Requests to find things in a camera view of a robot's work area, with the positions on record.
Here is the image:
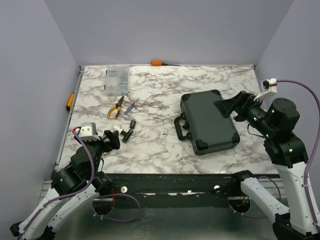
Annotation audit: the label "blue small screwdriver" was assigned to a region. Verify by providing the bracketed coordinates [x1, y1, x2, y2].
[124, 102, 136, 115]

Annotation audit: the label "orange handle screwdriver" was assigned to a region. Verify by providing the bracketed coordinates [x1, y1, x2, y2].
[151, 60, 179, 67]

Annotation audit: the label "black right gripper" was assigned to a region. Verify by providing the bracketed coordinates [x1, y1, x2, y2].
[214, 89, 276, 137]

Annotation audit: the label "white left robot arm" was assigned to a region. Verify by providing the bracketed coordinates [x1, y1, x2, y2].
[10, 123, 121, 240]

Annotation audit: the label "yellow utility knife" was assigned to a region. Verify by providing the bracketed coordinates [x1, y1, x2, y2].
[66, 92, 75, 112]

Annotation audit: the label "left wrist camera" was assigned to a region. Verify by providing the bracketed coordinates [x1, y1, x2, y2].
[72, 122, 100, 142]

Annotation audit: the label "clear plastic organizer box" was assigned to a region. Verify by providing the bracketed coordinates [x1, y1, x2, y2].
[104, 65, 130, 96]

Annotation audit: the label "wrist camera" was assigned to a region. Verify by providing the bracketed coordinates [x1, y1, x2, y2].
[254, 78, 278, 101]
[72, 122, 100, 142]

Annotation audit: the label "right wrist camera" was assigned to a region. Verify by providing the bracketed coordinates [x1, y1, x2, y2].
[254, 78, 278, 101]

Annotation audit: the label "yellow handle pliers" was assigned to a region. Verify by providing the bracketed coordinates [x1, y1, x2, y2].
[107, 95, 125, 120]

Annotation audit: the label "black poker set case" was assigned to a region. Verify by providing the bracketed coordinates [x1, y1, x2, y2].
[174, 89, 240, 156]

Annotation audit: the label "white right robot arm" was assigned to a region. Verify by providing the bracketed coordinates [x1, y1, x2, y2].
[214, 91, 320, 240]

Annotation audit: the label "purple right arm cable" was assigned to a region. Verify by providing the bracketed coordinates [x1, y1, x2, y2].
[228, 79, 320, 228]

